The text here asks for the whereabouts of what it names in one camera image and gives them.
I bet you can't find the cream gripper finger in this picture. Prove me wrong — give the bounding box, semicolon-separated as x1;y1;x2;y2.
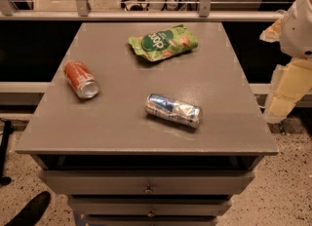
263;57;312;124
259;19;283;43

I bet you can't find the silver blue redbull can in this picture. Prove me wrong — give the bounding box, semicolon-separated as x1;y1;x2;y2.
145;94;202;129

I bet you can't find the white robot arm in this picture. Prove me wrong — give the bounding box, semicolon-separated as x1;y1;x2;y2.
259;0;312;124

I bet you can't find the orange soda can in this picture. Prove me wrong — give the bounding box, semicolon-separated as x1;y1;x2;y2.
63;60;99;99

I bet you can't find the green snack bag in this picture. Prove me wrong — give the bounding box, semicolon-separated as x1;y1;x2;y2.
128;24;198;62

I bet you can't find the grey drawer cabinet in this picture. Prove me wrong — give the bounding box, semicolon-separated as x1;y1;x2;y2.
17;22;277;226

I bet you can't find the black stand base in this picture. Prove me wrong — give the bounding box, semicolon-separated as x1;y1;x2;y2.
0;120;14;186

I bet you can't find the metal railing frame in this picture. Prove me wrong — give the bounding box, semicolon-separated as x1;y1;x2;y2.
0;0;286;21

